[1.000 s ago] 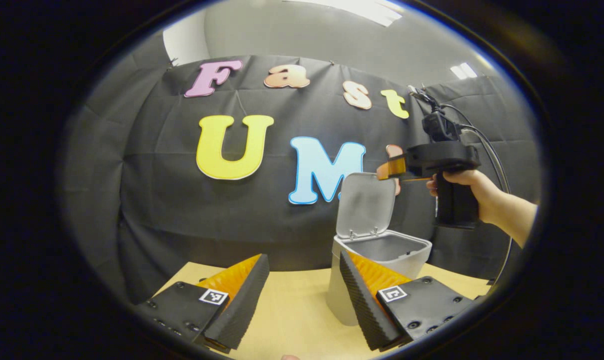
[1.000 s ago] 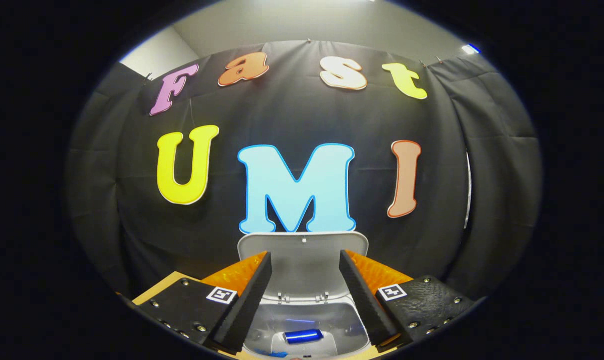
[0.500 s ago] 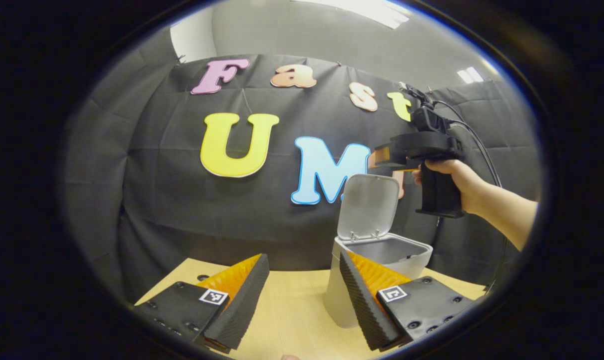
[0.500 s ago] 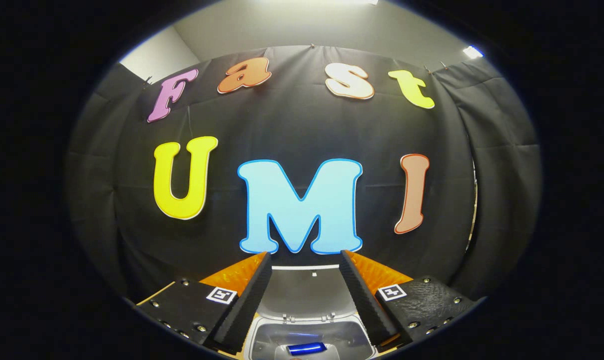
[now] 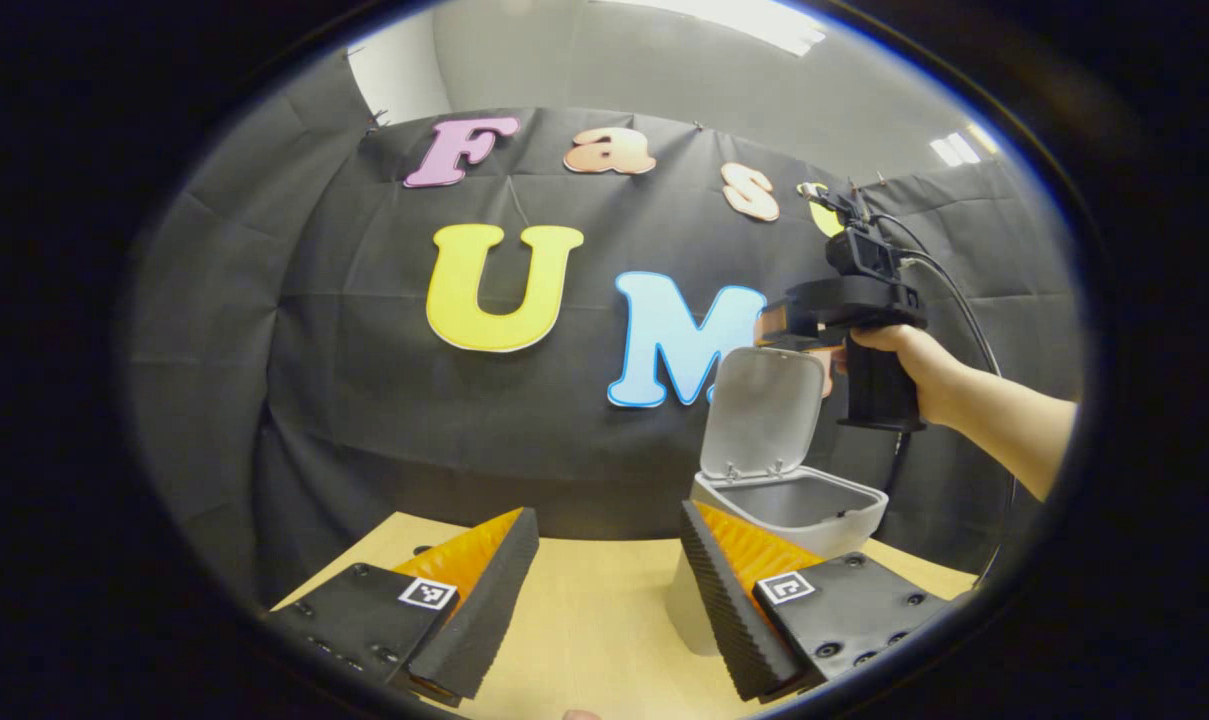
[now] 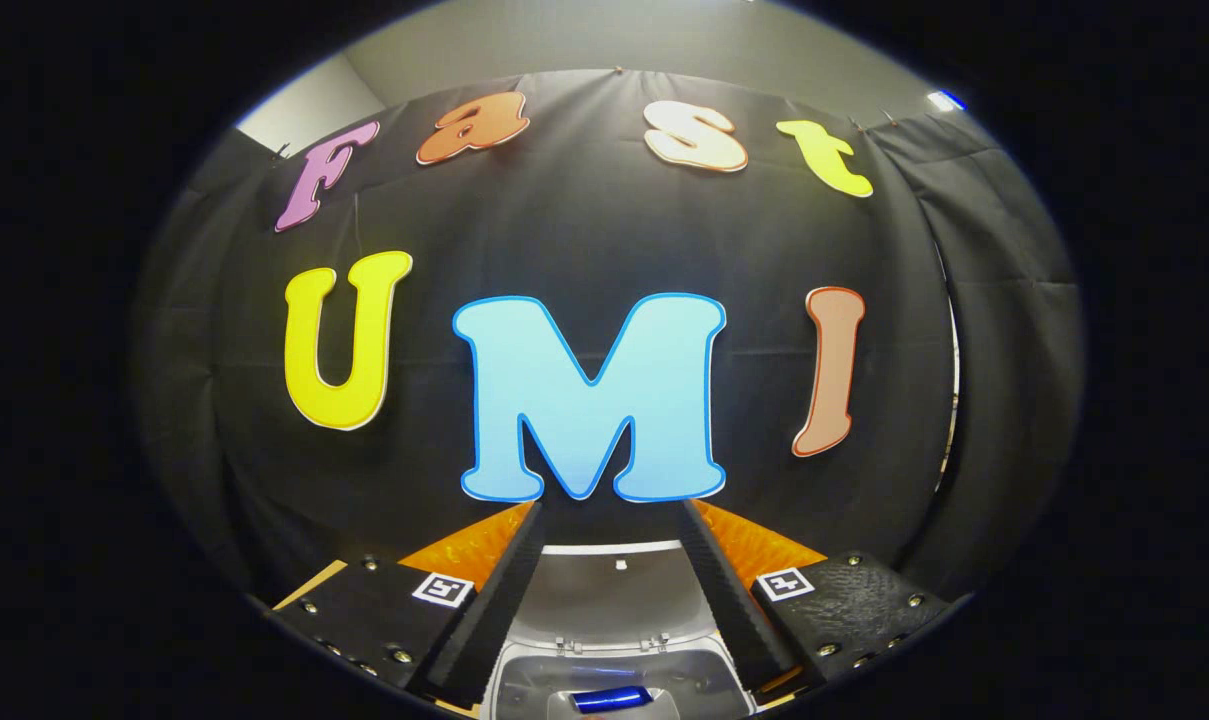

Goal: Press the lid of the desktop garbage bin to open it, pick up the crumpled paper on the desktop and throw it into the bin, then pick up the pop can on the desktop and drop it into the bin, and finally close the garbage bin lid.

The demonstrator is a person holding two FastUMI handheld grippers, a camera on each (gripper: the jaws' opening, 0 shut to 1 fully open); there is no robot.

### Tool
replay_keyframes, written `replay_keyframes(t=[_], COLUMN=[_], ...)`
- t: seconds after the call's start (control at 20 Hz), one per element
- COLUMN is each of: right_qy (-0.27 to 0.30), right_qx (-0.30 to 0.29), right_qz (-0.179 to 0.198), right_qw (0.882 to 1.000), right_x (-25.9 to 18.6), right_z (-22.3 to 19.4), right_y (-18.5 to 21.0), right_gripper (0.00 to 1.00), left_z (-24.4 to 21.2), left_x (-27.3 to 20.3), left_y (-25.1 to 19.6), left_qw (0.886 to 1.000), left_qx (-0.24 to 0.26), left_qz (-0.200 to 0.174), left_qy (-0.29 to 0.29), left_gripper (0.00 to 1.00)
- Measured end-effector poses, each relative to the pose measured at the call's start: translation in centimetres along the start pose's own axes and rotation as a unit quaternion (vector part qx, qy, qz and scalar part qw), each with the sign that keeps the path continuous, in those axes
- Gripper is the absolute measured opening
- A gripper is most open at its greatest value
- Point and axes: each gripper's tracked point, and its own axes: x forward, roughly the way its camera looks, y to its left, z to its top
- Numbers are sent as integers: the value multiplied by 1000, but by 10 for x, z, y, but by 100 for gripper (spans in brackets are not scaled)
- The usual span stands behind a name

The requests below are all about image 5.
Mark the long ceiling light panel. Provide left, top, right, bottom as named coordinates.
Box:
left=604, top=0, right=827, bottom=56

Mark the black backdrop cloth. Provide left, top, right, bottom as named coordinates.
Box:
left=129, top=55, right=1080, bottom=601

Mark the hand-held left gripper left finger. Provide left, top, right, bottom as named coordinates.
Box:
left=264, top=507, right=541, bottom=706

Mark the wooden desktop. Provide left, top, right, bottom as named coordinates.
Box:
left=274, top=512, right=980, bottom=720

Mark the white desktop garbage bin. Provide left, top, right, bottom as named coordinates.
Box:
left=664, top=347, right=890, bottom=658

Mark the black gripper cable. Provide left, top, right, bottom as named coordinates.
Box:
left=864, top=213, right=1017, bottom=586

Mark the small ceiling light panel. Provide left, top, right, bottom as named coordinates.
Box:
left=929, top=125, right=1000, bottom=166

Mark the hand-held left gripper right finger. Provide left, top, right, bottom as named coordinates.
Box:
left=680, top=500, right=965, bottom=701

